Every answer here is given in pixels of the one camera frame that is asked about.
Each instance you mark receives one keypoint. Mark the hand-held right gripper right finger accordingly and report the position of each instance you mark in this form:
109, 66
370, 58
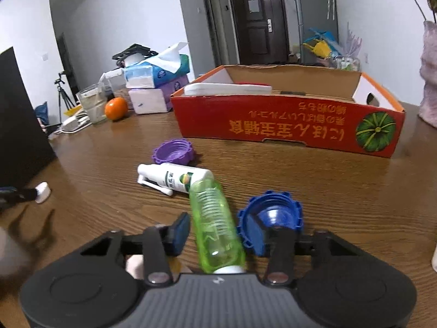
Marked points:
256, 237

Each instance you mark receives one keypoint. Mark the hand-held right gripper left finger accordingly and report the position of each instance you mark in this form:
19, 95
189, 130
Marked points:
181, 229

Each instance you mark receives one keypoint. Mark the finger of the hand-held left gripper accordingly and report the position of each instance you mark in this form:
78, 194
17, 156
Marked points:
17, 195

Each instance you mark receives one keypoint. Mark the small white cap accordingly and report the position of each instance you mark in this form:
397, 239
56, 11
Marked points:
43, 193

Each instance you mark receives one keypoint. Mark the blue plastic cap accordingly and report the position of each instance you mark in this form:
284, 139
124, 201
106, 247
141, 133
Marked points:
275, 210

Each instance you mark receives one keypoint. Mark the green plastic bottle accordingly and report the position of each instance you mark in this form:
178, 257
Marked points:
213, 222

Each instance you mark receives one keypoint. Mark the white spray bottle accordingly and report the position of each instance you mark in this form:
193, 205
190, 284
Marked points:
170, 176

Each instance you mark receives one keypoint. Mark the red cardboard box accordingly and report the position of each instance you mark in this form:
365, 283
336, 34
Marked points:
273, 124

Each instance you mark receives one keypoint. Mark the black panel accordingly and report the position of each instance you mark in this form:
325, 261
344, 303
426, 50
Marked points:
20, 119

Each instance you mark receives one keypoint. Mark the purple plastic cap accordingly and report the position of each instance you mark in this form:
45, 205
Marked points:
172, 153

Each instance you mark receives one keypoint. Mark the white power strip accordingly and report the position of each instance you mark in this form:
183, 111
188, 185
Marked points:
73, 123

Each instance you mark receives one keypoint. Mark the black tripod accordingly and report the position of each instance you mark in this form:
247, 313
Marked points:
62, 92

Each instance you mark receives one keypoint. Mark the clear glass cup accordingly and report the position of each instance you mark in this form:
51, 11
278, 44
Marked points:
92, 107

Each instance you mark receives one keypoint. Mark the orange fruit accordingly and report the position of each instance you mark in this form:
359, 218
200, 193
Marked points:
116, 108

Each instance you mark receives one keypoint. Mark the white box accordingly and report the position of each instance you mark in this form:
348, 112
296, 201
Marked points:
150, 100

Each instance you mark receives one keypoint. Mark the purple box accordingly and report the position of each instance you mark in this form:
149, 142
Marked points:
178, 87

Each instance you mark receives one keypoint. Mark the blue tissue pack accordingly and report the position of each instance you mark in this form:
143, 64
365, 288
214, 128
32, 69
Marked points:
150, 73

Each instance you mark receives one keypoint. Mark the dark brown door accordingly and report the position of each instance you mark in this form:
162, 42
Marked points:
259, 30

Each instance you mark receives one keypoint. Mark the purple dried lavender bunch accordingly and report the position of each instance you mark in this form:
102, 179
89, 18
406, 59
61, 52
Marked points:
353, 42

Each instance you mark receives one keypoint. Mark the grey refrigerator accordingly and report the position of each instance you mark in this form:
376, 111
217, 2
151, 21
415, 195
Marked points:
315, 10

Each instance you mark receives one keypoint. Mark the pink textured vase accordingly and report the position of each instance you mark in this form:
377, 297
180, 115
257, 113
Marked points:
429, 75

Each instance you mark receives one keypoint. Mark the black plastic frame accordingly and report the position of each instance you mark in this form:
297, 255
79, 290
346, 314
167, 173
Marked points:
135, 52

